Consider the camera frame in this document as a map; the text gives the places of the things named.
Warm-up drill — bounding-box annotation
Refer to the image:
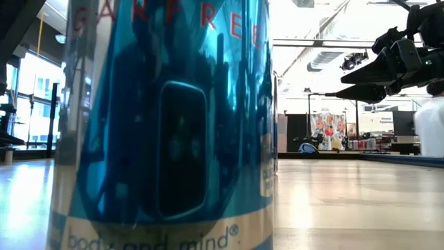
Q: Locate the pale pink panel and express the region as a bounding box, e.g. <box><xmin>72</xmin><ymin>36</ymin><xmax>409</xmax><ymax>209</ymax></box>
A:
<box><xmin>277</xmin><ymin>113</ymin><xmax>288</xmax><ymax>153</ymax></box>

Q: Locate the dark office desk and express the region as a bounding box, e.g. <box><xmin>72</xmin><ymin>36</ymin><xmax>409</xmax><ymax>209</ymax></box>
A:
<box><xmin>391</xmin><ymin>140</ymin><xmax>421</xmax><ymax>156</ymax></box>

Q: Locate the yellow hanging cord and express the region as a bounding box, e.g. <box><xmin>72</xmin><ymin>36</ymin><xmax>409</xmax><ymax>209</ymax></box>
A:
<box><xmin>37</xmin><ymin>22</ymin><xmax>45</xmax><ymax>57</ymax></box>

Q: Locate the person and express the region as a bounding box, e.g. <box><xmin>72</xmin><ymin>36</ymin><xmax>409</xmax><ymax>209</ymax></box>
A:
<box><xmin>413</xmin><ymin>80</ymin><xmax>444</xmax><ymax>159</ymax></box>

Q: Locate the overhead horizontal metal rail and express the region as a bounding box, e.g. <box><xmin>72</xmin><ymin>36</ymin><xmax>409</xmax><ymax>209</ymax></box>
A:
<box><xmin>272</xmin><ymin>37</ymin><xmax>375</xmax><ymax>49</ymax></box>

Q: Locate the black aluminium rig frame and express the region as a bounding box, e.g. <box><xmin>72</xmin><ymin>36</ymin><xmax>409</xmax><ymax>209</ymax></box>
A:
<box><xmin>277</xmin><ymin>151</ymin><xmax>444</xmax><ymax>170</ymax></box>

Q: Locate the row of pink boxes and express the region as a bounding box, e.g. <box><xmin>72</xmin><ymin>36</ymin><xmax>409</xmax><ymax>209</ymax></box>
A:
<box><xmin>348</xmin><ymin>137</ymin><xmax>377</xmax><ymax>151</ymax></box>

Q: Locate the grey cylindrical leg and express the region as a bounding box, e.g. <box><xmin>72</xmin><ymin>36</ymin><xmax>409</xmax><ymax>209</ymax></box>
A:
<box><xmin>3</xmin><ymin>147</ymin><xmax>15</xmax><ymax>166</ymax></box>

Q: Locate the black ceiling spotlight cluster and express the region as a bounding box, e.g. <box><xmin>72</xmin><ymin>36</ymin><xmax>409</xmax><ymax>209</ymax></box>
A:
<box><xmin>341</xmin><ymin>51</ymin><xmax>369</xmax><ymax>72</ymax></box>

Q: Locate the black computer monitor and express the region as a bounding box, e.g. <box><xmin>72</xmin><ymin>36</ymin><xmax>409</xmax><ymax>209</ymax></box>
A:
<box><xmin>393</xmin><ymin>110</ymin><xmax>416</xmax><ymax>137</ymax></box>

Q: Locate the ceiling air duct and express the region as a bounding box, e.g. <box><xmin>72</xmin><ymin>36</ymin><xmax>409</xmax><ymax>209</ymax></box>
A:
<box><xmin>307</xmin><ymin>51</ymin><xmax>344</xmax><ymax>73</ymax></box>

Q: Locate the black partition panel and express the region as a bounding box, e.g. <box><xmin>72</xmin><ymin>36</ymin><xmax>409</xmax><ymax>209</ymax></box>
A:
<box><xmin>286</xmin><ymin>112</ymin><xmax>310</xmax><ymax>153</ymax></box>

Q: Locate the white printed wall sign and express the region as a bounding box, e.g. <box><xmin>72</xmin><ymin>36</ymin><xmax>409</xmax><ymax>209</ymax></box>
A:
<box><xmin>359</xmin><ymin>111</ymin><xmax>395</xmax><ymax>133</ymax></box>

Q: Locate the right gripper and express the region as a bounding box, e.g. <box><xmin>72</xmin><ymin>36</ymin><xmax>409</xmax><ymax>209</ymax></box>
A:
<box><xmin>325</xmin><ymin>37</ymin><xmax>425</xmax><ymax>104</ymax></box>

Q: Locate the black vertical post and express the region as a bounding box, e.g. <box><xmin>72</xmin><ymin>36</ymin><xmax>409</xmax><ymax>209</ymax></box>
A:
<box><xmin>46</xmin><ymin>82</ymin><xmax>59</xmax><ymax>160</ymax></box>

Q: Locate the black metal gantry frame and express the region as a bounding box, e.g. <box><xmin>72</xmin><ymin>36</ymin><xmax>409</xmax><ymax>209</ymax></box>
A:
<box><xmin>307</xmin><ymin>92</ymin><xmax>362</xmax><ymax>140</ymax></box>

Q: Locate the white blue rounded device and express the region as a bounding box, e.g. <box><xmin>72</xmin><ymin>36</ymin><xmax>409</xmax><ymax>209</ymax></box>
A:
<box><xmin>298</xmin><ymin>142</ymin><xmax>318</xmax><ymax>154</ymax></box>

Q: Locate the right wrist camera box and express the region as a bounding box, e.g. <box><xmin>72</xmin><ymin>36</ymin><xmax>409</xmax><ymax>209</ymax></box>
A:
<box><xmin>371</xmin><ymin>26</ymin><xmax>406</xmax><ymax>53</ymax></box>

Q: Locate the floral print curtain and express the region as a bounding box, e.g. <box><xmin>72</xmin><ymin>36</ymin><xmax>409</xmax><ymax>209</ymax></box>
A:
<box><xmin>311</xmin><ymin>112</ymin><xmax>347</xmax><ymax>151</ymax></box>

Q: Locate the blue beverage can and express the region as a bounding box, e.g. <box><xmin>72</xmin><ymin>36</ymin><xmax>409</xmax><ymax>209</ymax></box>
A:
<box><xmin>46</xmin><ymin>0</ymin><xmax>275</xmax><ymax>250</ymax></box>

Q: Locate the black equipment stand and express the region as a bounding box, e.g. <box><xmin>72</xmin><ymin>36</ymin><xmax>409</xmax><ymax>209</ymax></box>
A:
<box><xmin>0</xmin><ymin>103</ymin><xmax>27</xmax><ymax>149</ymax></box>

